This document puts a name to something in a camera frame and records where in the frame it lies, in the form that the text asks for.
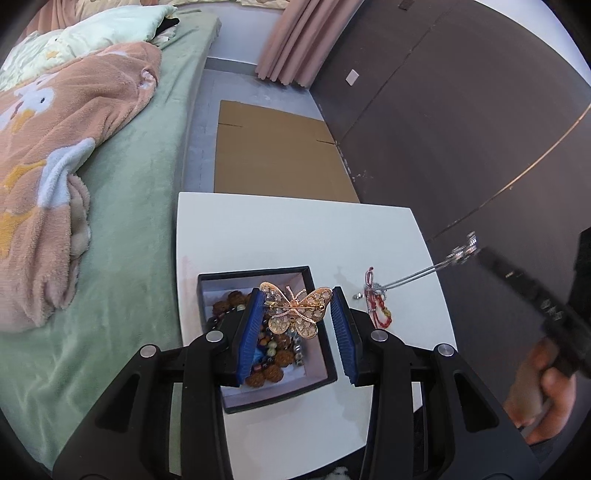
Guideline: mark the light green duvet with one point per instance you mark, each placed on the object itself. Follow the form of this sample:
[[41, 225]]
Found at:
[[92, 27]]

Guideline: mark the person's right hand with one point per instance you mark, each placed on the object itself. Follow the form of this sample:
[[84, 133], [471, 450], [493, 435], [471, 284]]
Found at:
[[540, 397]]

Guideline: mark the black jewelry box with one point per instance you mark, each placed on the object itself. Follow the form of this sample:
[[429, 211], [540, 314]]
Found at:
[[277, 397]]

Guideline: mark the pink printed fleece blanket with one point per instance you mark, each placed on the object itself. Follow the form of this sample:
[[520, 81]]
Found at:
[[46, 184]]

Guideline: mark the white wall socket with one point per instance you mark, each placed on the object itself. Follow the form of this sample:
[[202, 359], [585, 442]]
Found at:
[[352, 77]]

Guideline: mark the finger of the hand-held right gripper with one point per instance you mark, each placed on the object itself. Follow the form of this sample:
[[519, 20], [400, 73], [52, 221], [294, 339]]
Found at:
[[505, 274]]

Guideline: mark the bed with green sheet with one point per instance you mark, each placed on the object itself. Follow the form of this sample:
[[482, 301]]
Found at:
[[129, 230]]

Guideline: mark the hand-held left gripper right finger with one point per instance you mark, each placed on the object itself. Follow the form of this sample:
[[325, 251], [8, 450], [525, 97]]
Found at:
[[344, 341]]

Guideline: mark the dark wall switch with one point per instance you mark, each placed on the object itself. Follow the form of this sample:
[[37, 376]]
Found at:
[[406, 4]]

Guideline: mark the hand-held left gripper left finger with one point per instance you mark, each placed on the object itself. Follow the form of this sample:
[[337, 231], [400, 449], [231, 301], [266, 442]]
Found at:
[[247, 341]]

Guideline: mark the white low table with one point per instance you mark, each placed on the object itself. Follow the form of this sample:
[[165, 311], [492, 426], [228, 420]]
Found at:
[[300, 230]]

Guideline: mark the blue knot ornament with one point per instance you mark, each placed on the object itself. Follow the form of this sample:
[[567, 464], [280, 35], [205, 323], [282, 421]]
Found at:
[[257, 359]]

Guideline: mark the gold butterfly brooch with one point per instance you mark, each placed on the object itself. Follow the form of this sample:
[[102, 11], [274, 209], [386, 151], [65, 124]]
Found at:
[[304, 323]]

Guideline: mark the flat cardboard sheet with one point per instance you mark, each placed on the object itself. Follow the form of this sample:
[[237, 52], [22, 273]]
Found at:
[[277, 152]]

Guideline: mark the pink curtain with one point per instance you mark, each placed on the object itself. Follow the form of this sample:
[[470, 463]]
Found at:
[[46, 14], [300, 41]]

